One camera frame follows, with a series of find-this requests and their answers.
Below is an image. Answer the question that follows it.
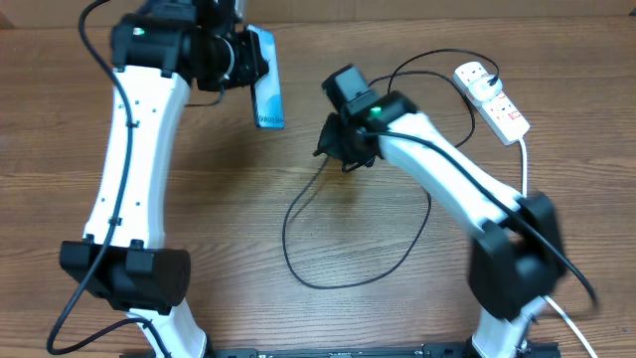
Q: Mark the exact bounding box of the blue Samsung Galaxy smartphone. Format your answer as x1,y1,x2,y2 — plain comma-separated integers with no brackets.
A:
246,25,285,129

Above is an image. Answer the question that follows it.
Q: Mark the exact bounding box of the black USB charging cable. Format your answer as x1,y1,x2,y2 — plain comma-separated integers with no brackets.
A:
281,48,501,291

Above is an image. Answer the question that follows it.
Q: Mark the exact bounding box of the white power strip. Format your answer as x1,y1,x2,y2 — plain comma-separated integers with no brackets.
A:
453,62,530,145

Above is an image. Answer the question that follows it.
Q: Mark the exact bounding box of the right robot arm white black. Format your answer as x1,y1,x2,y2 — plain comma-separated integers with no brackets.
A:
317,65,567,357

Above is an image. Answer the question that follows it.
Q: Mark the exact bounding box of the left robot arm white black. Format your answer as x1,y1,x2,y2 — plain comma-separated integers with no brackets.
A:
60,1,271,357

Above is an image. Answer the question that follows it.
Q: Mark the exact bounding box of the white USB charger plug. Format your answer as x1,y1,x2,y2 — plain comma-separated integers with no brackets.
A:
468,75,503,103

